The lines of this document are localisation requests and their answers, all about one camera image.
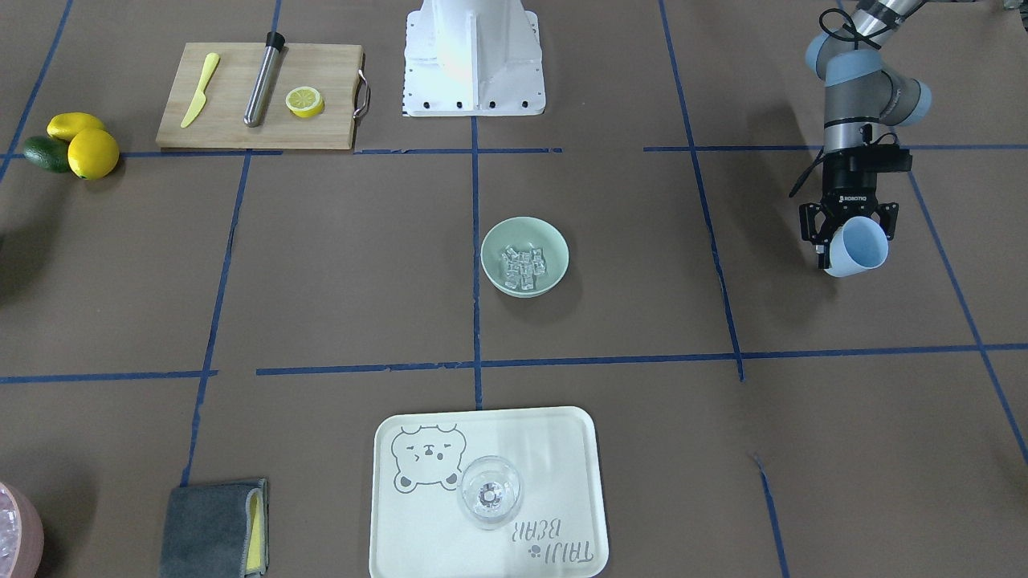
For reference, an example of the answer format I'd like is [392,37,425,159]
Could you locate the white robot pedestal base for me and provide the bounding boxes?
[402,1,547,117]

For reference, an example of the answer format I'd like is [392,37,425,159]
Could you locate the green bowl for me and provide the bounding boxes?
[479,216,570,299]

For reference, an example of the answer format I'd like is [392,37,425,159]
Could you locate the pink bowl with ice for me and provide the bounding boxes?
[1,482,44,577]

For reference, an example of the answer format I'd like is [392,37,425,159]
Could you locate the lemon half slice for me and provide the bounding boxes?
[285,87,324,120]

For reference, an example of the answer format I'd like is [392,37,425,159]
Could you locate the clear wine glass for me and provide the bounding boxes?
[458,456,524,531]

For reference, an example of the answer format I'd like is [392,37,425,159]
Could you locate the yellow plastic knife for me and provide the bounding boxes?
[180,52,221,128]

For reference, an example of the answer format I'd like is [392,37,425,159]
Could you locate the grey folded cloth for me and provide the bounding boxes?
[158,477,269,577]

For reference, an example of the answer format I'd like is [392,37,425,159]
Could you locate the light blue plastic cup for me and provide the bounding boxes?
[825,216,889,278]

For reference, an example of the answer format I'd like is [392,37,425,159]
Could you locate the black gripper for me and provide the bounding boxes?
[799,147,913,270]

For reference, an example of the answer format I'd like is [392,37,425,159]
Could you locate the wooden cutting board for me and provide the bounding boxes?
[157,43,365,150]

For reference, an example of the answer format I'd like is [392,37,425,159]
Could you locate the green lime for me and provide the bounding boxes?
[22,136,72,174]

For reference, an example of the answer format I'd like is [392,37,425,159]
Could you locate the ice cubes in green bowl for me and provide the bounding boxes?
[500,246,548,292]

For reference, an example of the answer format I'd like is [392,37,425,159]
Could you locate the cream bear tray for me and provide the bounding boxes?
[369,406,610,577]

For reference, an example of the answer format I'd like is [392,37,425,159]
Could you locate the yellow lemon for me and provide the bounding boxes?
[47,111,106,143]
[67,128,120,180]

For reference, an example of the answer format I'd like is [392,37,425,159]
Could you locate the steel muddler rod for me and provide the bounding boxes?
[243,31,286,128]

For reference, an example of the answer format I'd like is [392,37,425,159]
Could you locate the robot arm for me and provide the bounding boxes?
[799,1,932,278]

